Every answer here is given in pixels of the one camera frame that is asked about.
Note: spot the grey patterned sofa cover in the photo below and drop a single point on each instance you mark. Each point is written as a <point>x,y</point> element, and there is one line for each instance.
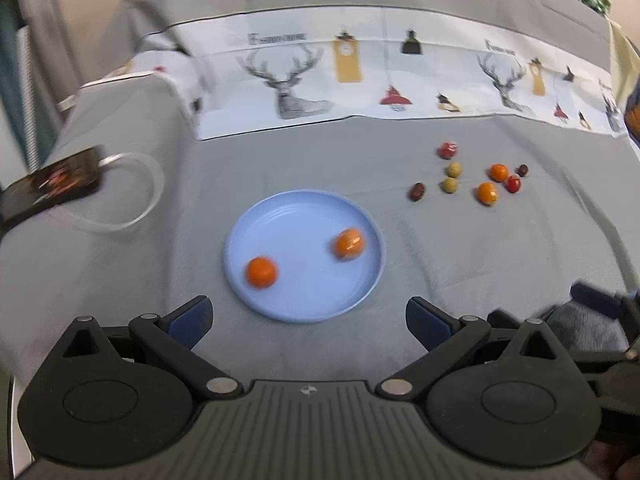
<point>203,108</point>

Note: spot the orange kumquat with green spot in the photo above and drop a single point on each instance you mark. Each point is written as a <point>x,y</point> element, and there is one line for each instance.
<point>487,194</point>

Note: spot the red cherry tomato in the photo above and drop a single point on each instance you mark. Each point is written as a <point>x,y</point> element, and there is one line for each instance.
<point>513,183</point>

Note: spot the bare orange in plate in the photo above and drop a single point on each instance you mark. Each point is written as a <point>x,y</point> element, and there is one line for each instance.
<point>261,272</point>

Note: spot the small dark red jujube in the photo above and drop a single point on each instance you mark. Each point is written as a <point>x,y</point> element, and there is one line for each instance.
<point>522,170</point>

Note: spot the blue round plate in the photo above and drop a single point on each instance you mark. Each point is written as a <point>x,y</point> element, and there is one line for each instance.
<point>296,230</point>

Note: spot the green olive fruit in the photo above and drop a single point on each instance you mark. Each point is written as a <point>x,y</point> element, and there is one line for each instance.
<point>454,170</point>
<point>449,185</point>

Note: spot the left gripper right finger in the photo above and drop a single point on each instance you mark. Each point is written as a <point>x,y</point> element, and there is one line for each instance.
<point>449,342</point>

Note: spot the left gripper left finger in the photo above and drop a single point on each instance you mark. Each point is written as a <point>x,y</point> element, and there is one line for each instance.
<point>169,339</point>

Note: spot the red wrapped fruit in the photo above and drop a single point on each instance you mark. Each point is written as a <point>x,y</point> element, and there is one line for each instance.
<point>448,150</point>

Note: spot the plastic wrapped orange in plate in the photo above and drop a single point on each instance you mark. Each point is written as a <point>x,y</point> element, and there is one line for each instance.
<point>349,244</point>

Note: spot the pale yellow cloth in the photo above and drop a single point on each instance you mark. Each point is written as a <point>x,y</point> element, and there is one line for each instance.
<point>624,62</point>

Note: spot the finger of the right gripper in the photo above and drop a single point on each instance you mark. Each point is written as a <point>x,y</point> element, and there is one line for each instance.
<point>616,306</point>

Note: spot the orange cushion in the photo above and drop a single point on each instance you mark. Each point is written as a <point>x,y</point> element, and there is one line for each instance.
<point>632,117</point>

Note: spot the small orange fruit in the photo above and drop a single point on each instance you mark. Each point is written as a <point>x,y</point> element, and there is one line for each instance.
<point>498,172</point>

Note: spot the black smartphone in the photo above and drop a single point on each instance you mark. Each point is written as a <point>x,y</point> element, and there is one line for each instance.
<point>70,178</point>

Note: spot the large dark red jujube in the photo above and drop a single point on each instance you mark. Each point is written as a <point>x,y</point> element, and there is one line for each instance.
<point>417,192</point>

